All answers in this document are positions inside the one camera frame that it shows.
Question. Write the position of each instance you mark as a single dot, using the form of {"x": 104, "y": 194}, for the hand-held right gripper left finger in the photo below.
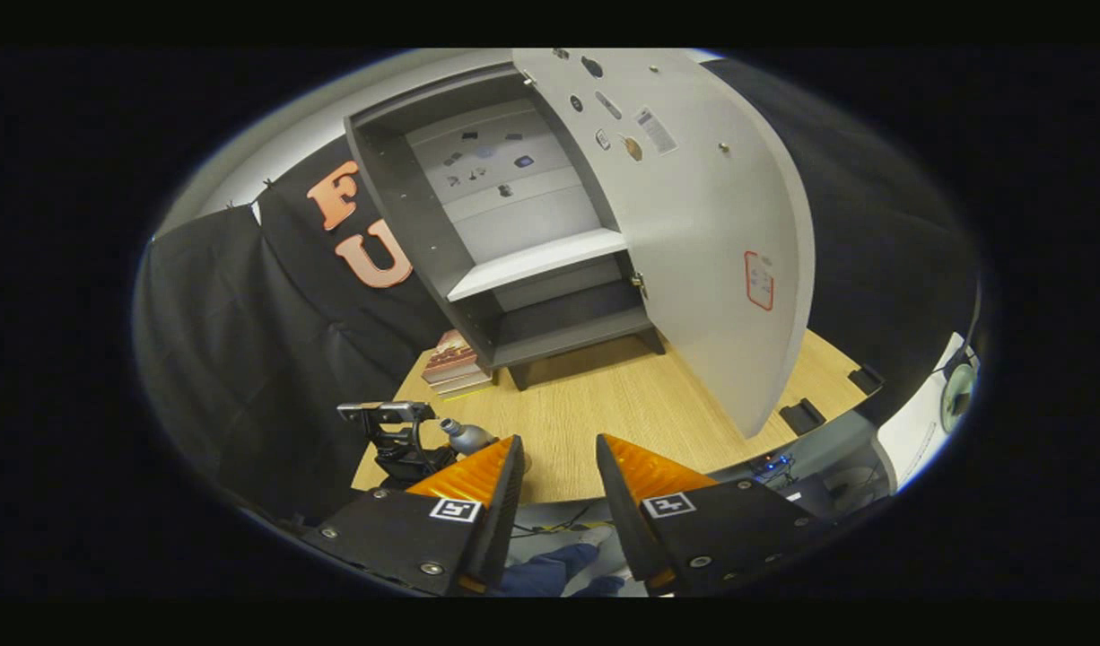
{"x": 501, "y": 511}

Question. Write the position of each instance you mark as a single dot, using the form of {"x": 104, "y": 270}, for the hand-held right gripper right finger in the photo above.
{"x": 617, "y": 502}

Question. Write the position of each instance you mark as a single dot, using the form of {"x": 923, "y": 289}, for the silver bottle with red label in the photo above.
{"x": 467, "y": 436}

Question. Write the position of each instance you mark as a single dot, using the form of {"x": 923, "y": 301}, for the grey cabinet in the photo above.
{"x": 559, "y": 323}

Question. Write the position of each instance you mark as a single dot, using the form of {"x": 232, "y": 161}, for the white cabinet door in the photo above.
{"x": 711, "y": 269}

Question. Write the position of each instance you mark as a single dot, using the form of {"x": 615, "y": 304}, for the metal door hinge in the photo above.
{"x": 639, "y": 285}
{"x": 528, "y": 78}

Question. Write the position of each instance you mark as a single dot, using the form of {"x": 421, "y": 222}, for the white cabinet shelf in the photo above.
{"x": 532, "y": 262}

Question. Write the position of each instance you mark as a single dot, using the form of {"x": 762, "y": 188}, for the person's blue trousers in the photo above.
{"x": 550, "y": 570}

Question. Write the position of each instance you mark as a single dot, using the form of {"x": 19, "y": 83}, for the white paged paperback book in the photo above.
{"x": 460, "y": 383}
{"x": 451, "y": 371}

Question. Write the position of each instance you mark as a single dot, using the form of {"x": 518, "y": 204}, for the red cover book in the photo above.
{"x": 449, "y": 348}

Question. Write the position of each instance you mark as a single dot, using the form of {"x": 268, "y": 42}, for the black backdrop cloth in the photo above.
{"x": 245, "y": 359}

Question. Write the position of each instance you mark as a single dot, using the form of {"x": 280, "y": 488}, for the black table clamp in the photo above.
{"x": 866, "y": 379}
{"x": 802, "y": 417}

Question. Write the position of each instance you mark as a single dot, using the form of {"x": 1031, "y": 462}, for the white side desk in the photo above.
{"x": 909, "y": 449}

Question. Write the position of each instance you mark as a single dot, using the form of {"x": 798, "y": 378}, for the grey round device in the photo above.
{"x": 959, "y": 397}

